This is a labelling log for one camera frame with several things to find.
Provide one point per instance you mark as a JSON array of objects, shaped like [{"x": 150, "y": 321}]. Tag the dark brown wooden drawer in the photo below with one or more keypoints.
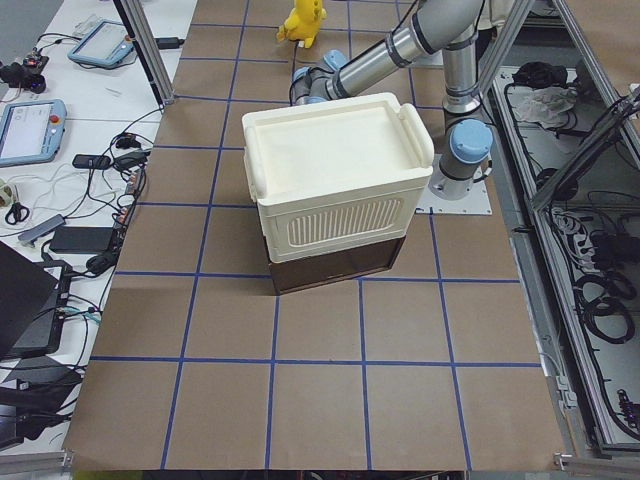
[{"x": 310, "y": 272}]

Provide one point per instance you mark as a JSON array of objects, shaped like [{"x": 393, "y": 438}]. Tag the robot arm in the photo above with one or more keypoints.
[{"x": 471, "y": 44}]

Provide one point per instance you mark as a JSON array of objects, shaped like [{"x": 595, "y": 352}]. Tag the cream plastic storage box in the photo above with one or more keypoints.
[{"x": 335, "y": 175}]

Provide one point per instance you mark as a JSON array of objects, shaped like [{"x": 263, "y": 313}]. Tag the yellow plush dinosaur toy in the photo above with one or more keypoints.
[{"x": 303, "y": 23}]

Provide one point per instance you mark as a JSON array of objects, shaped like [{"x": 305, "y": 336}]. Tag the black power adapter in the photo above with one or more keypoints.
[{"x": 81, "y": 240}]

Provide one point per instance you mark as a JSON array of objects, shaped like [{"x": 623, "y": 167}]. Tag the black laptop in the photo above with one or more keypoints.
[{"x": 33, "y": 298}]

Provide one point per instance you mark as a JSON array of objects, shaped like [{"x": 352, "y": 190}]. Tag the teach pendant far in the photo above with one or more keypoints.
[{"x": 106, "y": 46}]

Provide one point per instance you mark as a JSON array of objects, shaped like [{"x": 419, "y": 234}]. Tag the teach pendant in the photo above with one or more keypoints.
[
  {"x": 31, "y": 132},
  {"x": 106, "y": 46}
]

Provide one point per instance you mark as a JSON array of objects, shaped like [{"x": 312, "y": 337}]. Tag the scissors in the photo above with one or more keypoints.
[{"x": 17, "y": 214}]

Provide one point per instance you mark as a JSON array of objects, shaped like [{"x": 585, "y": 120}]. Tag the teach pendant near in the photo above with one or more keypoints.
[{"x": 31, "y": 132}]

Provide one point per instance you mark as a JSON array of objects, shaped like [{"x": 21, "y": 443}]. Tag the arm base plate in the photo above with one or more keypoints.
[{"x": 474, "y": 201}]

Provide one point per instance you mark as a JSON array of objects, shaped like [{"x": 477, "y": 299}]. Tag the aluminium frame post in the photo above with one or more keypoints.
[{"x": 139, "y": 31}]

